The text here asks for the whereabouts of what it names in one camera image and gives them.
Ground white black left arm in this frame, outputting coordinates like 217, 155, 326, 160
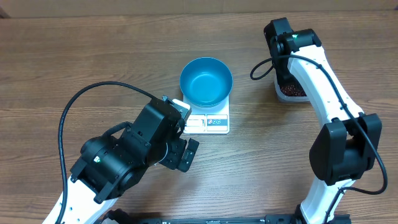
44, 98, 199, 223

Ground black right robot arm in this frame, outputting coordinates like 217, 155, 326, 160
264, 17, 382, 223

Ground white kitchen scale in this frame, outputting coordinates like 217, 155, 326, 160
183, 96, 230, 134

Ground blue bowl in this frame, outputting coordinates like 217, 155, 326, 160
180, 57, 234, 108

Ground clear plastic container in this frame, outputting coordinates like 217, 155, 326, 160
274, 73, 310, 103

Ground red beans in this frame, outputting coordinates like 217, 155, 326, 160
279, 83, 306, 97

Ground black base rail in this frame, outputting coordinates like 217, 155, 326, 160
76, 208, 352, 224

